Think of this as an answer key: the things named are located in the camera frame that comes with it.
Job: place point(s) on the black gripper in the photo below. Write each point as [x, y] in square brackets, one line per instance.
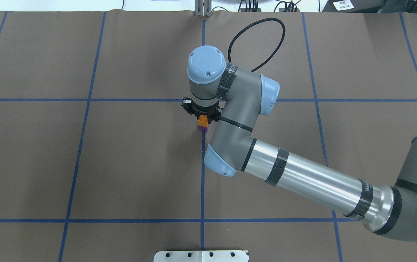
[187, 107]

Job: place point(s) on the orange trapezoid block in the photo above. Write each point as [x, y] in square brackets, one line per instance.
[203, 121]

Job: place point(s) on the purple trapezoid block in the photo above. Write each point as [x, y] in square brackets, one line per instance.
[203, 128]

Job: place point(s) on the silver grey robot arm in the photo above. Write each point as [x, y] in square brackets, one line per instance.
[235, 98]

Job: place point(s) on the aluminium frame post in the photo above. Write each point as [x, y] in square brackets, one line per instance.
[203, 8]

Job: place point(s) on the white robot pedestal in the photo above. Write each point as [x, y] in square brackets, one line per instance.
[202, 256]

